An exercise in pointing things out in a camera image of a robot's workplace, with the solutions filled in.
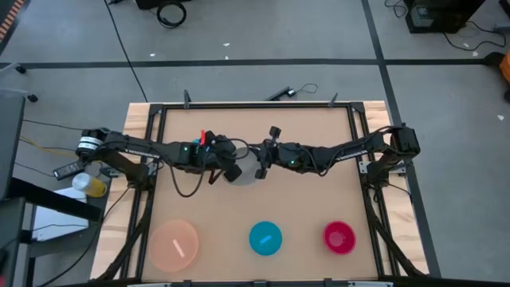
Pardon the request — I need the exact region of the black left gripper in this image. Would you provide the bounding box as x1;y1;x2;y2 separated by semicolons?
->
194;130;250;183

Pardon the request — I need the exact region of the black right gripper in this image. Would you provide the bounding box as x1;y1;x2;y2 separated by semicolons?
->
254;125;296;180

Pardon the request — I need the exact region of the black power strip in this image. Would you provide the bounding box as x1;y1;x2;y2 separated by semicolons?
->
265;85;296;102

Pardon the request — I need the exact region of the blue plastic bowl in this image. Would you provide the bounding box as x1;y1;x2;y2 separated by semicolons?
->
249;221;284;257

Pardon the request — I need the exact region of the pink plastic bowl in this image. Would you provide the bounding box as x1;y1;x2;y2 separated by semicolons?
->
322;220;357;256

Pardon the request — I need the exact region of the yellow drink bottle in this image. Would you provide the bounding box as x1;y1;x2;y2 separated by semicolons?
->
71;172;108;199

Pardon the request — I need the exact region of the black power adapter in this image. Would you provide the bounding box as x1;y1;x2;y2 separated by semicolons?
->
52;159;87;180

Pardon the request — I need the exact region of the black equipment box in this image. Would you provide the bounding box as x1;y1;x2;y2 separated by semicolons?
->
404;0;487;35

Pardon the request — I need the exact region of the orange object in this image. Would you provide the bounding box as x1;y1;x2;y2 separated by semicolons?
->
500;51;510;85

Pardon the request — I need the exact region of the black aluminium table frame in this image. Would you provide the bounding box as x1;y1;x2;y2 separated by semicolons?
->
95;101;439;287

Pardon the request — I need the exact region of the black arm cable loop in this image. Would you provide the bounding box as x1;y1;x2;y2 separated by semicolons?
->
170;159;206;199

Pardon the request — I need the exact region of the long black floor cable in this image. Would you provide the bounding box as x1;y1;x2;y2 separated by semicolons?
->
104;0;148;103

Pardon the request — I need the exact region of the coiled black cable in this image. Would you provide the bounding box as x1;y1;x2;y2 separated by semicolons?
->
155;1;188;29

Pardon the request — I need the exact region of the yellow cable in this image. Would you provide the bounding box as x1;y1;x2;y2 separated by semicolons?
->
18;135;79;159

